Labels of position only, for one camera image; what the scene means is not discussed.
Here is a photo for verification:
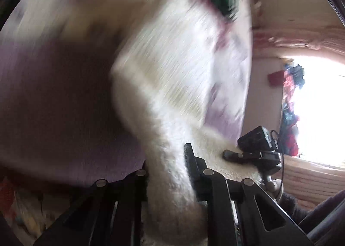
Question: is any purple floral blanket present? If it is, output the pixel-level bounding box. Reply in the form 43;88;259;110
0;0;254;184

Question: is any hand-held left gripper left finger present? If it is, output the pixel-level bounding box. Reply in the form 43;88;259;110
34;161;150;246

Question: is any person's right forearm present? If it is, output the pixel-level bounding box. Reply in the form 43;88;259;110
280;191;345;246

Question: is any pile of mixed clothes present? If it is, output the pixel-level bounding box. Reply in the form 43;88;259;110
268;62;307;158

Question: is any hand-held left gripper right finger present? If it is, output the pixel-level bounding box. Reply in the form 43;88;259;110
183;143;314;246

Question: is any white tweed jacket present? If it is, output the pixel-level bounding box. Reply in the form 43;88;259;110
110;0;262;246

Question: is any tied pink floral curtain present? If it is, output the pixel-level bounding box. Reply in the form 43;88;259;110
253;26;345;59

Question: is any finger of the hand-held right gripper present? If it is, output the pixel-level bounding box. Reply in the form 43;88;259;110
222;149;245;163

